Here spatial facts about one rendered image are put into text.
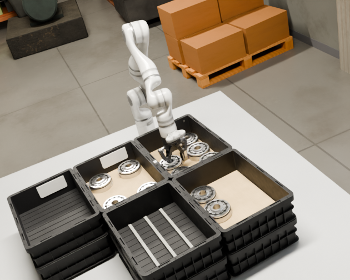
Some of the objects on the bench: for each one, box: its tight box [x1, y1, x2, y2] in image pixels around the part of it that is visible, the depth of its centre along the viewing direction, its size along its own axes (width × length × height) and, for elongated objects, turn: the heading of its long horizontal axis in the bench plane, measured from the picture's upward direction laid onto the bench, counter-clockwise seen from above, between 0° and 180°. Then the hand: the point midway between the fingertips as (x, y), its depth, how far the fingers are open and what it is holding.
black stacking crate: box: [221, 216, 299, 277], centre depth 198 cm, size 40×30×12 cm
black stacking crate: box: [111, 237, 231, 280], centre depth 189 cm, size 40×30×12 cm
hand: (176, 160), depth 224 cm, fingers open, 5 cm apart
